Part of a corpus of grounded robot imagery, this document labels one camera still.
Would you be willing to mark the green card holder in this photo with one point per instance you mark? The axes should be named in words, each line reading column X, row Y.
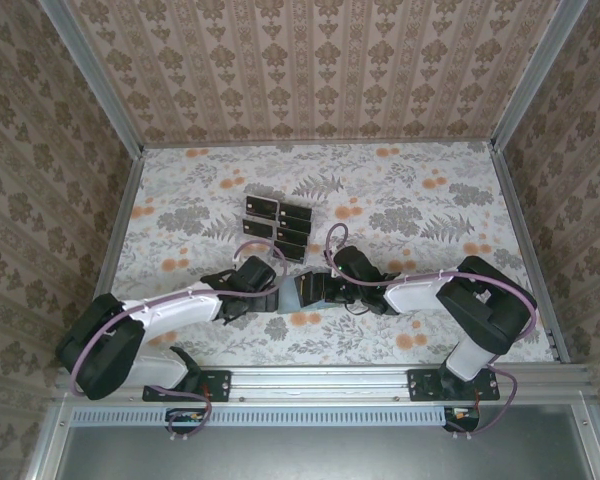
column 289, row 297

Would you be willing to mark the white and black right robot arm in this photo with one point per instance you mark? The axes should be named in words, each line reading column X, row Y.
column 415, row 295

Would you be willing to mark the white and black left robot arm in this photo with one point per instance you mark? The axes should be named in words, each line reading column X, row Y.
column 180, row 310

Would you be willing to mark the small black control board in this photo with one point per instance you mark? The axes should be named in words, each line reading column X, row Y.
column 462, row 415
column 185, row 417

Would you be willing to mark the grey metal sheet panel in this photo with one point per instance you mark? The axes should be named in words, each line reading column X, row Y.
column 330, row 455

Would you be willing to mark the aluminium front mounting rail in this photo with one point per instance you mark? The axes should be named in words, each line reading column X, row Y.
column 320, row 382

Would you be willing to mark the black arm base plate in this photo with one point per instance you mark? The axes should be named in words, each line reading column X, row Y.
column 219, row 386
column 422, row 387

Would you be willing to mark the aluminium table back rail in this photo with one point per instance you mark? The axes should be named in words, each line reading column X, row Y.
column 320, row 144

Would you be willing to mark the aluminium table side rail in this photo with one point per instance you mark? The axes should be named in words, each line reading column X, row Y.
column 529, row 250
column 115, row 250

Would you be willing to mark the aluminium upright frame post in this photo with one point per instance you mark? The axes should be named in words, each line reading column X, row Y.
column 535, row 75
column 96, row 80

